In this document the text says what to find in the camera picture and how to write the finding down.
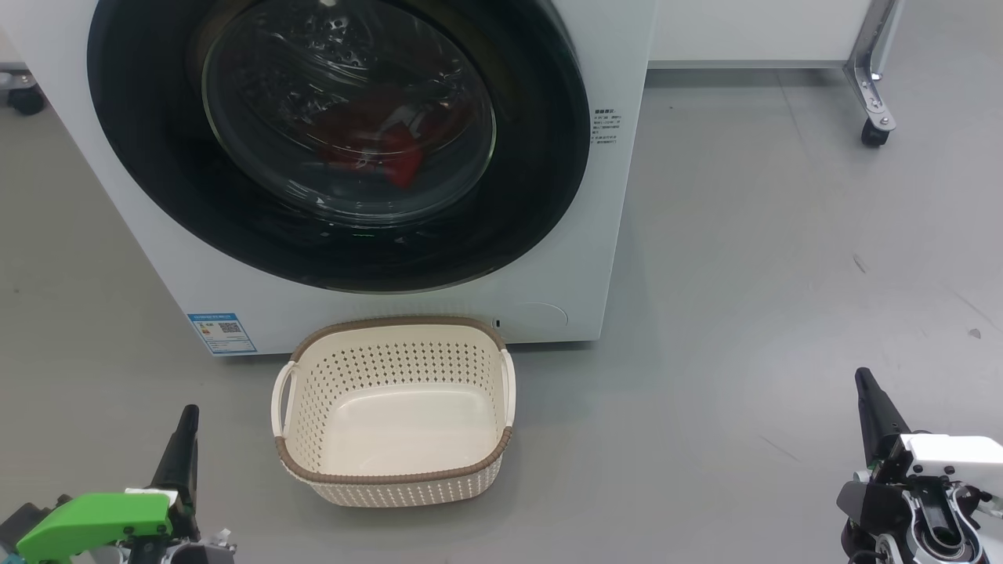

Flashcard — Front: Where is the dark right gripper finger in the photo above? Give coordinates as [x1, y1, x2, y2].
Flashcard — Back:
[855, 367, 914, 468]

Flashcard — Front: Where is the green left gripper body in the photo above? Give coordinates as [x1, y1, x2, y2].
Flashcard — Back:
[16, 489, 236, 564]

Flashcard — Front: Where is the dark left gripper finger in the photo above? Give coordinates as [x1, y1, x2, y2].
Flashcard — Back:
[151, 404, 201, 516]

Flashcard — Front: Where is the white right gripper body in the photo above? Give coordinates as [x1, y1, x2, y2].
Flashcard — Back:
[837, 435, 1003, 564]

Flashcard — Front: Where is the black glass washer door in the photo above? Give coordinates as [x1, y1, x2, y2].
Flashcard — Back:
[86, 0, 590, 295]

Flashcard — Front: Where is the red white garment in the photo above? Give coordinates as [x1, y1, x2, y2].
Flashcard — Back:
[310, 86, 428, 189]

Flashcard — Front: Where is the cream perforated laundry basket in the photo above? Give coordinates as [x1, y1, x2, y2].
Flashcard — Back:
[271, 316, 516, 508]

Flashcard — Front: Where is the white front-load washing machine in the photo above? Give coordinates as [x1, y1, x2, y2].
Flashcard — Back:
[0, 0, 659, 357]

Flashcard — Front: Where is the blue energy label sticker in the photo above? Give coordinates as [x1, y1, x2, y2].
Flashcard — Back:
[186, 313, 258, 356]

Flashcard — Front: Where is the metal leg with caster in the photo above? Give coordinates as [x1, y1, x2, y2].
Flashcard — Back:
[842, 0, 906, 148]

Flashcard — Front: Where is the round white filter cover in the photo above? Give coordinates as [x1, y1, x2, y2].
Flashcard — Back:
[505, 302, 569, 342]

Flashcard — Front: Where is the grey trolley caster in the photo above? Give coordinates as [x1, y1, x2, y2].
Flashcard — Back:
[0, 70, 46, 117]

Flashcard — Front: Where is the white furniture panel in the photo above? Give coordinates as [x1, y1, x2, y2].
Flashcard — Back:
[646, 0, 874, 70]

